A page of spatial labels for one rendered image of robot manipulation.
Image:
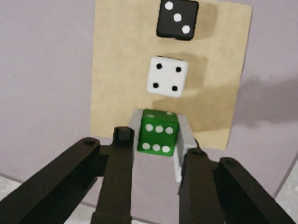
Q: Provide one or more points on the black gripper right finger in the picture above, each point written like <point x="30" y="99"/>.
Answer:
<point x="245" y="201"/>

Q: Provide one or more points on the tan flat mat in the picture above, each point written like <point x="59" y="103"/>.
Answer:
<point x="124" y="42"/>

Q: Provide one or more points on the black die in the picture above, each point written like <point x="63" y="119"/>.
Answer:
<point x="177" y="19"/>

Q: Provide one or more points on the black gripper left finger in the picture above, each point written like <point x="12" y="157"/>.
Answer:
<point x="52" y="194"/>

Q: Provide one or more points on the green die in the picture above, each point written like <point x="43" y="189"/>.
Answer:
<point x="158" y="132"/>

